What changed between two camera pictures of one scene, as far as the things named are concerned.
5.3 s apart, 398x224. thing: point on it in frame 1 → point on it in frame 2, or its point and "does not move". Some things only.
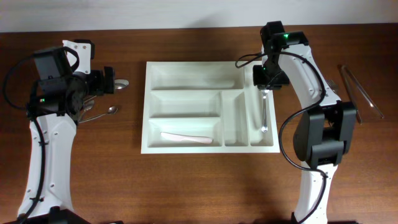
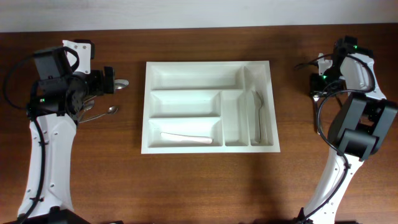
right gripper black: [260, 83] → [316, 89]
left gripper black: [102, 87] does not move
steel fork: [264, 128] → [259, 101]
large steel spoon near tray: [120, 84] does not move
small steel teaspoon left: [87, 105] does not move
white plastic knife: [180, 137] does not move
